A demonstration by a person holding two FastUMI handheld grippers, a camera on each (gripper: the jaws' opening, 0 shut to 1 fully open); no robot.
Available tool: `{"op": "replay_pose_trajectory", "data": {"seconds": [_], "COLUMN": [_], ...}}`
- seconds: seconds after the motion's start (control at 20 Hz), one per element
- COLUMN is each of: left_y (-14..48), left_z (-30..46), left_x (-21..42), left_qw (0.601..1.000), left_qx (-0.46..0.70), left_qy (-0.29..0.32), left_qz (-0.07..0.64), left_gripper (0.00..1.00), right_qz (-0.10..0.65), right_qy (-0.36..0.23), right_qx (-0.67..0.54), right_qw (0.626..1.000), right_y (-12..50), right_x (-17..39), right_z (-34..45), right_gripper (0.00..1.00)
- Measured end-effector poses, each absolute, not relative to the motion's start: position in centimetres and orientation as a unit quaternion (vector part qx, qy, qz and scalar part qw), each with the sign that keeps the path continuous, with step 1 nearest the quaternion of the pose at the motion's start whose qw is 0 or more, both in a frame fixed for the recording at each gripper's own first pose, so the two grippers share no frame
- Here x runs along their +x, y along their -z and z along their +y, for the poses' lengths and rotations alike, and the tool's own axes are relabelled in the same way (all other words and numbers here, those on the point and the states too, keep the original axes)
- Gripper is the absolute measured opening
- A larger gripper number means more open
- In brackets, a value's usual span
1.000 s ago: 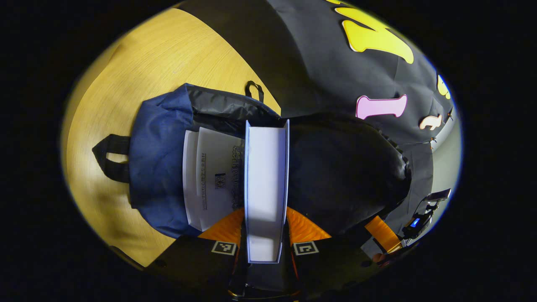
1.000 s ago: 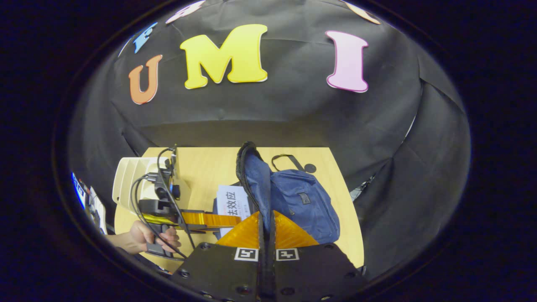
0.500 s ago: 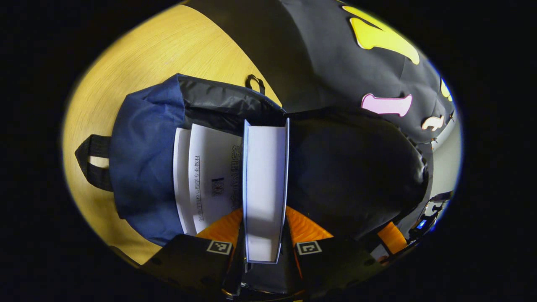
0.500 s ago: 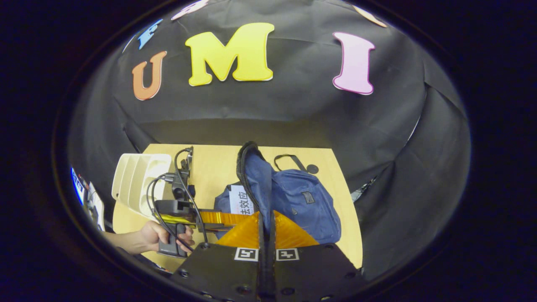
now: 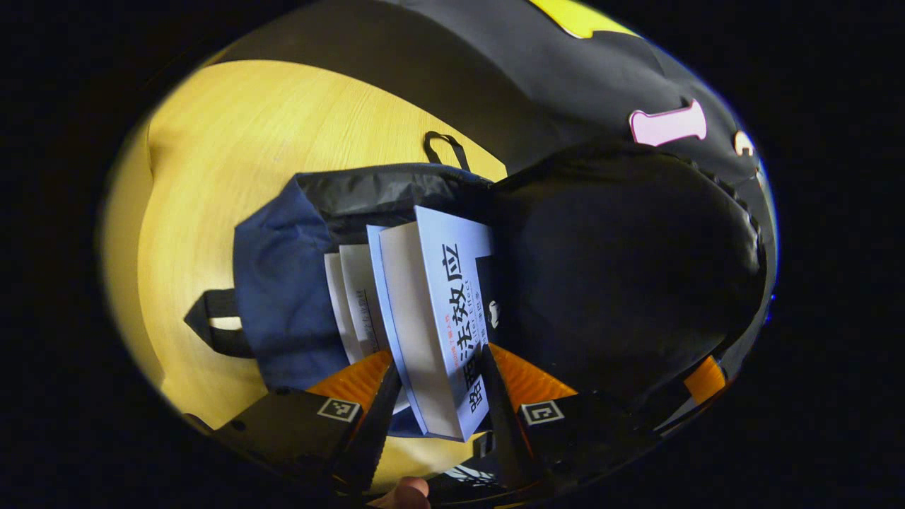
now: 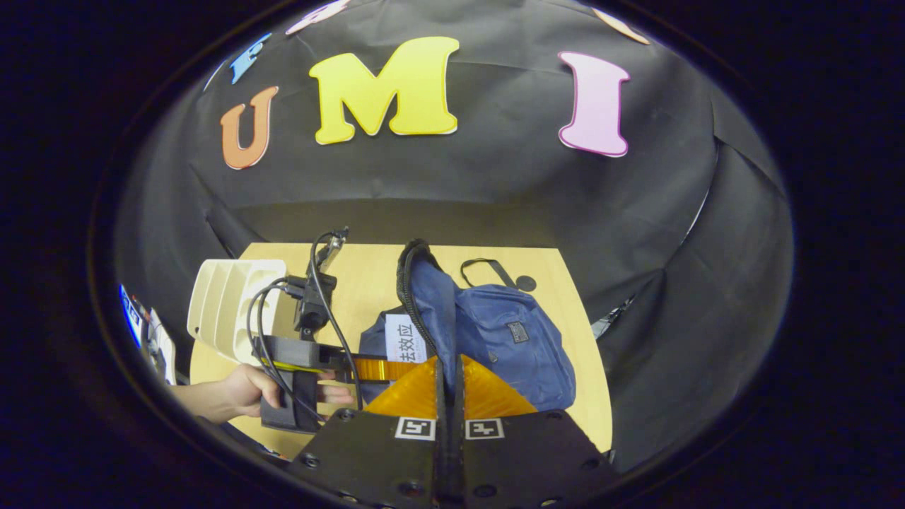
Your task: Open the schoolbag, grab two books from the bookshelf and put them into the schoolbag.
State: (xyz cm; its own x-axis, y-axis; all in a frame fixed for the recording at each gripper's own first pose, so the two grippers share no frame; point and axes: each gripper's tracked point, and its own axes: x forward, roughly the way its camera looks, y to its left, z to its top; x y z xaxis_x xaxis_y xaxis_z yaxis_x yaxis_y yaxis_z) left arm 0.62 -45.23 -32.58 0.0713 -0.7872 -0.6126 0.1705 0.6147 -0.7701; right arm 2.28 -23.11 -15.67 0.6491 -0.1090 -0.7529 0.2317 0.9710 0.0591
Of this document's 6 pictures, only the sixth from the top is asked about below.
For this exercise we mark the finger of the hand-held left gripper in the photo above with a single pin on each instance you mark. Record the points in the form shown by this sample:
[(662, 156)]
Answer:
[(382, 369)]

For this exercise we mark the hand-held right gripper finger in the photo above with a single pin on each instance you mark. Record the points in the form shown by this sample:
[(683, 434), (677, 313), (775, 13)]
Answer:
[(442, 452), (458, 452)]

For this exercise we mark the white plastic bookshelf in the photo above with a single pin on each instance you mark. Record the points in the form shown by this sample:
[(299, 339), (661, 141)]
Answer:
[(226, 304)]

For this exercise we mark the blue schoolbag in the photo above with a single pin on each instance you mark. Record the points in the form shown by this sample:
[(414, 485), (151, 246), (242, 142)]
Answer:
[(509, 346)]

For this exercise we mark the white side table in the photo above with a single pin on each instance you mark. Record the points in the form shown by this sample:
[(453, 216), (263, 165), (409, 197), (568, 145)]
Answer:
[(162, 350)]

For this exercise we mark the black round table grommet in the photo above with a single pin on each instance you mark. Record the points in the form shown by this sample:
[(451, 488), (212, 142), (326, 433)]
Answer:
[(525, 283)]

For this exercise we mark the computer monitor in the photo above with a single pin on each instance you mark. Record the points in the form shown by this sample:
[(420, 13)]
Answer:
[(131, 314)]

